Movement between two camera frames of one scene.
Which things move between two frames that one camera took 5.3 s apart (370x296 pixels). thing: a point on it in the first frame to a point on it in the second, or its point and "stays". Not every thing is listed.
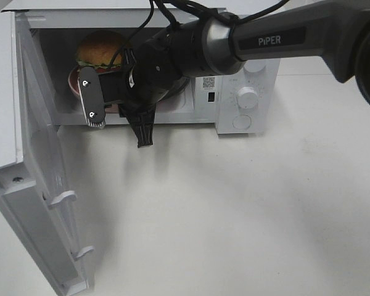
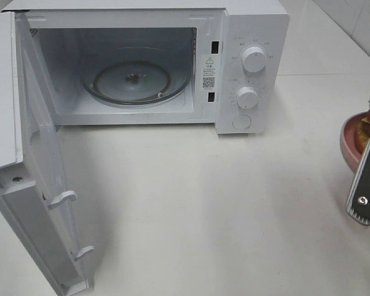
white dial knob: x=254 y=65 stays
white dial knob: x=247 y=97 stays
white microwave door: x=26 y=171 stays
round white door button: x=242 y=121 stays
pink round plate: x=74 y=85 to x=348 y=139
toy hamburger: x=98 y=50 to x=369 y=126
